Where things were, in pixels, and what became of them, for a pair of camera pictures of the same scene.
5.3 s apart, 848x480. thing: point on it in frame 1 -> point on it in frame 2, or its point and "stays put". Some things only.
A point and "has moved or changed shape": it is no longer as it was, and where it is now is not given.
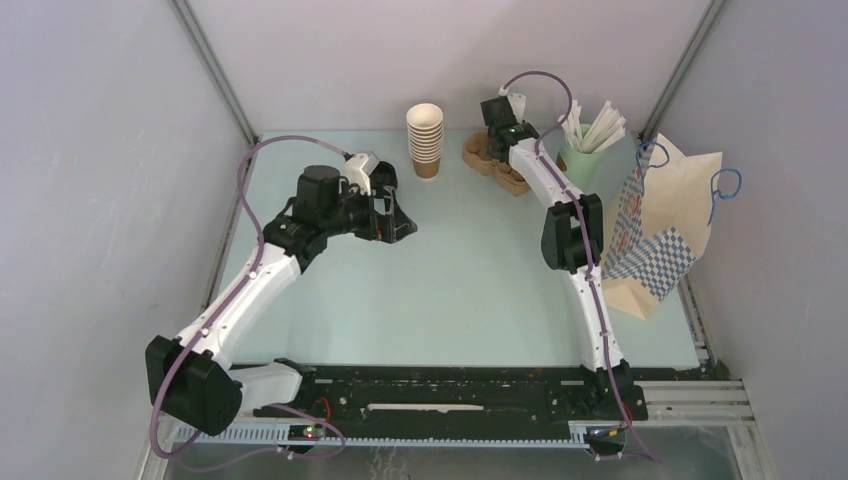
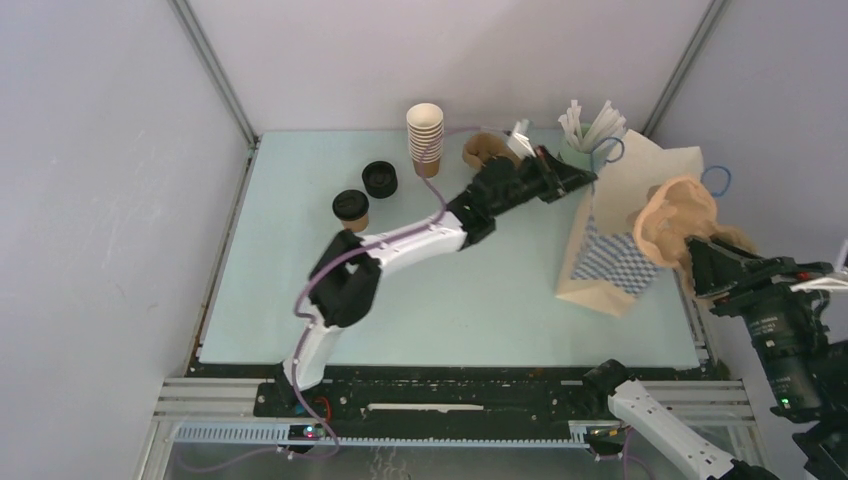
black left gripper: [391, 227] -> [555, 177]
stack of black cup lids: [383, 175] stays put
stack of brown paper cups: [424, 122] stays put
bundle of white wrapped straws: [606, 128] stays put
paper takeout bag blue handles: [658, 224] has moved or changed shape
